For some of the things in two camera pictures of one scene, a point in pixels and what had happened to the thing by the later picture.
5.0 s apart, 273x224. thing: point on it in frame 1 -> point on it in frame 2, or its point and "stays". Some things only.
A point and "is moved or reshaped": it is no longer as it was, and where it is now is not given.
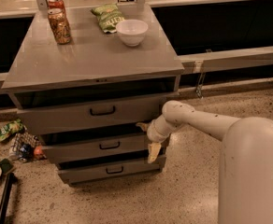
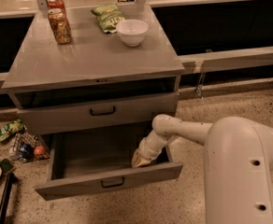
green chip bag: (108, 18) stays
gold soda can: (59, 26) stays
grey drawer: (86, 148) is moved or reshaped
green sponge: (6, 165) stays
